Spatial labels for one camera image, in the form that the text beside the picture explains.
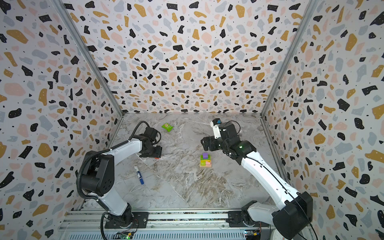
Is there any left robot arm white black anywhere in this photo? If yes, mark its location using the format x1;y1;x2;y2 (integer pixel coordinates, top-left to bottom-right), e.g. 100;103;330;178
76;125;162;228

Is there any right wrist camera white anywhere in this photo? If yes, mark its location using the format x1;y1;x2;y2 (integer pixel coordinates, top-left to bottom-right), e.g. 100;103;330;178
210;118;222;139

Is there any black corrugated cable hose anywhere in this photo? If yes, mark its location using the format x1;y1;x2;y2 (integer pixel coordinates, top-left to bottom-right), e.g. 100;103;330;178
75;120;151;240

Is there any dark green block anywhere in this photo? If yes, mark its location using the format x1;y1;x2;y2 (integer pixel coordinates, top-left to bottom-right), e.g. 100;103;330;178
200;155;212;162

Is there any green snack packet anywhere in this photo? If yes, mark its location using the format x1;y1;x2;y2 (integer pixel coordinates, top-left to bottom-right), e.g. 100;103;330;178
162;123;174;133

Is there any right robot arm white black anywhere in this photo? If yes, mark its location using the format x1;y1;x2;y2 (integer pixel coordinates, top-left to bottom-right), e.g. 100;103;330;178
201;118;313;240

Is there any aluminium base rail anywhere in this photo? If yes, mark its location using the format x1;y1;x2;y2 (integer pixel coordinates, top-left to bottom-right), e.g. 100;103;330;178
59;209;284;240

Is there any blue marker pen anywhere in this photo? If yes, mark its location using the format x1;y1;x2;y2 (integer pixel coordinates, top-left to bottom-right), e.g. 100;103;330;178
134;166;145;185

